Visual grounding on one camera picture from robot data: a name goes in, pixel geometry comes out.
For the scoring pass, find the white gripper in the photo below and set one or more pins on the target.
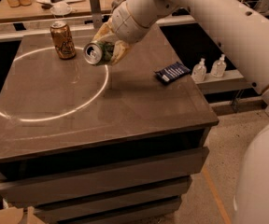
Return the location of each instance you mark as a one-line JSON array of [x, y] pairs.
[[125, 24]]

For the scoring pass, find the green soda can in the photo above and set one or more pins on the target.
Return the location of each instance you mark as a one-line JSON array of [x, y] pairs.
[[98, 52]]

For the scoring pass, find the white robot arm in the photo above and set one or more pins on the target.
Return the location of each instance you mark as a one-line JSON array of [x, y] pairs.
[[243, 36]]

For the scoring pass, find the orange-brown soda can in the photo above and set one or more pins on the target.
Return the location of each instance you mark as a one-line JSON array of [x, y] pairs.
[[62, 40]]

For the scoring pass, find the grey power strip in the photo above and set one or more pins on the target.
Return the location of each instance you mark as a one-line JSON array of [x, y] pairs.
[[117, 0]]

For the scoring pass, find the white cup on saucer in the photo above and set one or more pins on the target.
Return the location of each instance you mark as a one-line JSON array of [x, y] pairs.
[[61, 9]]

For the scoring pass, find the blue snack packet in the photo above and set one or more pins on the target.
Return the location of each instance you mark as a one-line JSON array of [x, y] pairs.
[[172, 72]]

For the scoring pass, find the wooden background desk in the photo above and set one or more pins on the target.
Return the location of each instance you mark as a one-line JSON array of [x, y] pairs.
[[38, 11]]

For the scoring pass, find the left clear sanitizer bottle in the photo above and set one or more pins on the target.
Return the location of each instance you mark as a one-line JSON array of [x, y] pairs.
[[199, 71]]

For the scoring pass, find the clear sanitizer bottle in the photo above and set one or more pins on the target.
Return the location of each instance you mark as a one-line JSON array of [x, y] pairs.
[[218, 67], [199, 71]]

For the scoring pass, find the right clear sanitizer bottle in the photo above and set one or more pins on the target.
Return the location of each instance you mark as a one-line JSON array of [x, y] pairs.
[[218, 67]]

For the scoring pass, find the grey drawer cabinet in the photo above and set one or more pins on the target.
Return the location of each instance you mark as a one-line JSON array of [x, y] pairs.
[[59, 116]]

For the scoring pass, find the top grey drawer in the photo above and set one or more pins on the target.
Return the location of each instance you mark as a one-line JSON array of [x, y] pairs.
[[120, 175]]

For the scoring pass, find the grey drawer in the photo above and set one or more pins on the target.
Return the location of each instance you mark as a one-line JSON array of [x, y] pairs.
[[129, 214], [113, 200], [120, 175]]

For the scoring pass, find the middle grey drawer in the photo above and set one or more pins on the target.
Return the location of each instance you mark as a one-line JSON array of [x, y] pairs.
[[113, 200]]

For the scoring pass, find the bottom grey drawer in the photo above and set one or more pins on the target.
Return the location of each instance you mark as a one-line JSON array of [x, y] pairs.
[[129, 214]]

